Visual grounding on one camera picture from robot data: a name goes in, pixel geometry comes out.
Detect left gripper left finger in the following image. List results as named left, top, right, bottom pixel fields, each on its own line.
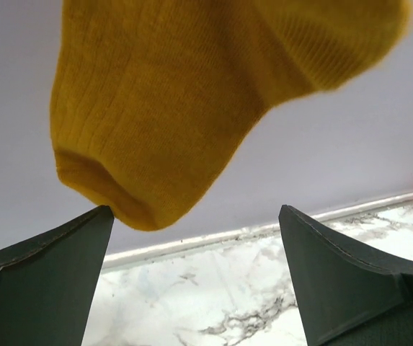
left=0, top=206, right=114, bottom=346

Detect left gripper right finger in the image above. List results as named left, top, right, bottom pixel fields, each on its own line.
left=279, top=205, right=413, bottom=346

